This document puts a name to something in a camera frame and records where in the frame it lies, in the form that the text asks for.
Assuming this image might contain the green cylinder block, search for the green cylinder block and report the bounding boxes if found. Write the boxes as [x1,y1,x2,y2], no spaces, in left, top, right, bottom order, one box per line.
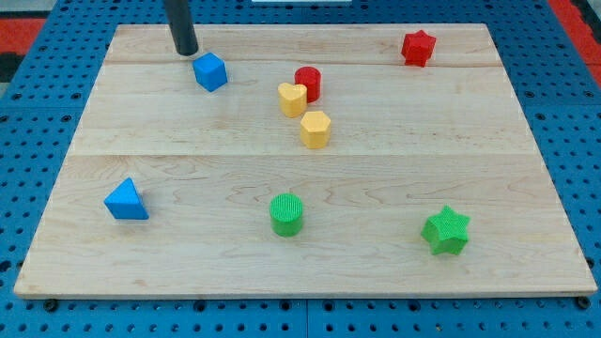
[270,193,303,237]

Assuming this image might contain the yellow hexagon block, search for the yellow hexagon block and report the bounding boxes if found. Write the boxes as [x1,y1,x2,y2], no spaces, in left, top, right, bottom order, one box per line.
[300,111,331,149]

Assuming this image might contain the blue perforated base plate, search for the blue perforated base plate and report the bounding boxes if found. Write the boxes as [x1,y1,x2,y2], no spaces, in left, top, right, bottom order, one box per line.
[1,0,600,337]

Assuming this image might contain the red star block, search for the red star block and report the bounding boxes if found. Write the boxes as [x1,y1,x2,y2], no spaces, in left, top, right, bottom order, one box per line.
[401,30,437,68]

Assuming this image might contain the blue cube block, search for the blue cube block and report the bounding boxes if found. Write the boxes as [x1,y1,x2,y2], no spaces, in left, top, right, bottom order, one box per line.
[193,53,227,92]

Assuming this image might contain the yellow heart block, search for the yellow heart block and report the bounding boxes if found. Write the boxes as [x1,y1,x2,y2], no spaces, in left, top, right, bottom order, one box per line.
[277,83,307,118]

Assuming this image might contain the blue triangle block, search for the blue triangle block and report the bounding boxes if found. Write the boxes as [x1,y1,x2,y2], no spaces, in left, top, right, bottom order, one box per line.
[103,177,149,220]

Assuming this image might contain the red cylinder block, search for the red cylinder block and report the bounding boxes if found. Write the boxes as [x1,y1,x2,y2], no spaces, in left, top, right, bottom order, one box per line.
[294,66,321,102]

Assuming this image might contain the light wooden board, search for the light wooden board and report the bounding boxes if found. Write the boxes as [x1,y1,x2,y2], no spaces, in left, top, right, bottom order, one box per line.
[14,23,597,300]

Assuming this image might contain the green star block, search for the green star block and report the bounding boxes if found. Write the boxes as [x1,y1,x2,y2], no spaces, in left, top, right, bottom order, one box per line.
[421,205,470,255]

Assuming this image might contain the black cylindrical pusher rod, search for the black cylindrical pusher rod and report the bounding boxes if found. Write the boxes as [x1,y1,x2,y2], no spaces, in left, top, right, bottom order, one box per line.
[163,0,199,56]

